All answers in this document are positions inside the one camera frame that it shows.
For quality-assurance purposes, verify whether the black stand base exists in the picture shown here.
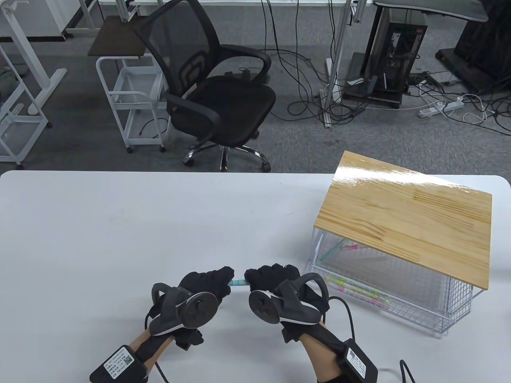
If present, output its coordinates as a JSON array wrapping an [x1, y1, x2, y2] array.
[[435, 0, 511, 95]]

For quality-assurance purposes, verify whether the white standing desk leg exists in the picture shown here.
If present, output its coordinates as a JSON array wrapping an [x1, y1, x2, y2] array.
[[0, 0, 67, 116]]

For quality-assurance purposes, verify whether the person's right forearm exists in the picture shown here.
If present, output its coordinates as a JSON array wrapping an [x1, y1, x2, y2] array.
[[300, 325, 348, 383]]

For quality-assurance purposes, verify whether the white cart with brown top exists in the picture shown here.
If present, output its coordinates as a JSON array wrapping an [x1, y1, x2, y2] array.
[[88, 16, 169, 154]]

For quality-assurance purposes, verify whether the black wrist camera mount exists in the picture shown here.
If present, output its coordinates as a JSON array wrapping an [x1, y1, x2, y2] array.
[[281, 324, 303, 344], [176, 328, 204, 348]]

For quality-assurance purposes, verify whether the green double-ended highlighter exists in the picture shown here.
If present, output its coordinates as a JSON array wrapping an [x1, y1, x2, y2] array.
[[329, 279, 386, 304], [325, 275, 382, 300]]

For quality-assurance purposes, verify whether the black computer tower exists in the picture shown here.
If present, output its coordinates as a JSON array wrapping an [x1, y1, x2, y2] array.
[[343, 7, 428, 110]]

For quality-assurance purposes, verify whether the person's left hand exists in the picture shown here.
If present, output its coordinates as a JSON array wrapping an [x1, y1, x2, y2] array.
[[145, 266, 236, 347]]

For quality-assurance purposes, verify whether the white power strip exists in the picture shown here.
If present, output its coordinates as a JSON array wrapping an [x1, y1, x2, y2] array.
[[418, 100, 465, 118]]

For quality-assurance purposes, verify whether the grey desk top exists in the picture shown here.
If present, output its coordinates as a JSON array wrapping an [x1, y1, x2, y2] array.
[[373, 0, 489, 23]]

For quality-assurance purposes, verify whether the white cabinet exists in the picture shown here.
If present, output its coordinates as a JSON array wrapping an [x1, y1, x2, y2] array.
[[16, 0, 100, 41]]

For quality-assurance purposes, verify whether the person's right hand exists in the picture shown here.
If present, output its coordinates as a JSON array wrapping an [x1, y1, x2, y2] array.
[[244, 263, 331, 344]]

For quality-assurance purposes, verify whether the person's left forearm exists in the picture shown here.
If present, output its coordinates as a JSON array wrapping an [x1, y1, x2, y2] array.
[[127, 329, 176, 373]]

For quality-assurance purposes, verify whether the white wire basket wooden top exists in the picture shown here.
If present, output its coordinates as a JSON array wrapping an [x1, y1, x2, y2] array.
[[305, 150, 493, 339]]

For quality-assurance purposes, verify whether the black wrist-worn box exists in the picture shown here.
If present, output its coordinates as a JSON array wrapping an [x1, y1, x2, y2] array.
[[337, 339, 379, 383], [89, 345, 147, 383]]

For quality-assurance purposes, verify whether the tangle of black floor cables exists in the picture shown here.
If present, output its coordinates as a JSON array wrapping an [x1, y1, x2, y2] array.
[[261, 0, 511, 134]]

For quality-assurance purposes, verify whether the aluminium frame leg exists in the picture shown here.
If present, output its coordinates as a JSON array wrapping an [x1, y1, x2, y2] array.
[[321, 0, 358, 129]]

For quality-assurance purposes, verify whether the black mesh office chair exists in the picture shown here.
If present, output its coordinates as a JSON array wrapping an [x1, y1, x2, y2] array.
[[133, 0, 277, 173]]

